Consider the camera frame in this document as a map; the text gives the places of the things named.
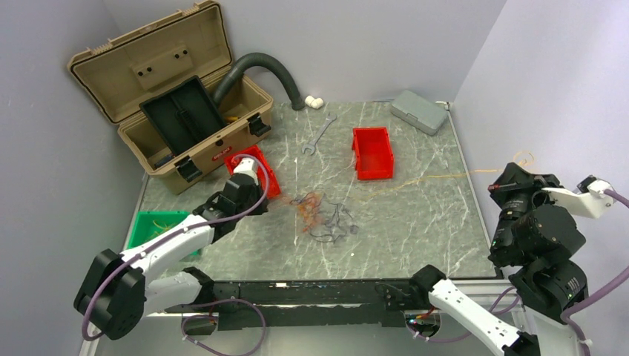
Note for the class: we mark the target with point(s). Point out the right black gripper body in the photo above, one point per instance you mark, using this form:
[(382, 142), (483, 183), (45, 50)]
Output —
[(515, 193)]

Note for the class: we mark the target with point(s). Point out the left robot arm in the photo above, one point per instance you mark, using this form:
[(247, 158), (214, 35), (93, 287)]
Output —
[(162, 250)]

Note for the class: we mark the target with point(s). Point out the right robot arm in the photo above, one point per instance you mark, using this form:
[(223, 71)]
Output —
[(533, 234)]

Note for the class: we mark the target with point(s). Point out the grey plastic case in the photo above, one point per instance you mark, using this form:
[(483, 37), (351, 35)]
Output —
[(418, 112)]

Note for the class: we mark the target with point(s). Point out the red bin right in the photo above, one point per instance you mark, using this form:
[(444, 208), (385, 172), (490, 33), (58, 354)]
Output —
[(373, 152)]

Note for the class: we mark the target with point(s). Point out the steel open-end wrench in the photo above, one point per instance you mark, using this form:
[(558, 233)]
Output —
[(311, 146)]

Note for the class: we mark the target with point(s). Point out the white pipe fitting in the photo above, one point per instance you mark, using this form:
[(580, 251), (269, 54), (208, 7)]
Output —
[(315, 103)]

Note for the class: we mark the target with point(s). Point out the red bin near toolbox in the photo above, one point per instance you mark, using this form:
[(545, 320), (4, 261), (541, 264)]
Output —
[(268, 174)]

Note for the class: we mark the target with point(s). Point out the black toolbox tray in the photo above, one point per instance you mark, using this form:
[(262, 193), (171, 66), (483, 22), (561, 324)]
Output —
[(184, 116)]

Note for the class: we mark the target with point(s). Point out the green plastic bin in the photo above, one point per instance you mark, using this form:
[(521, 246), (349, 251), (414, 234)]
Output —
[(150, 224)]

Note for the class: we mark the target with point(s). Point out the tan open toolbox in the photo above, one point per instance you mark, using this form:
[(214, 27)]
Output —
[(156, 58)]

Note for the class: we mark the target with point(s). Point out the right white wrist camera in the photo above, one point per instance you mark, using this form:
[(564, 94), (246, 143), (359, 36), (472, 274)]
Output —
[(589, 200)]

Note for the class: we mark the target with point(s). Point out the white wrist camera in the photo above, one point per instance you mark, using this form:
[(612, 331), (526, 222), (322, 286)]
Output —
[(589, 200), (247, 166)]

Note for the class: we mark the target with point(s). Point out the black aluminium base frame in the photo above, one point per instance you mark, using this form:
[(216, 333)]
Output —
[(309, 303)]

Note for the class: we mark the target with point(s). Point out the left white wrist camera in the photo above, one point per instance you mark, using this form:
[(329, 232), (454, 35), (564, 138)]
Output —
[(247, 166)]

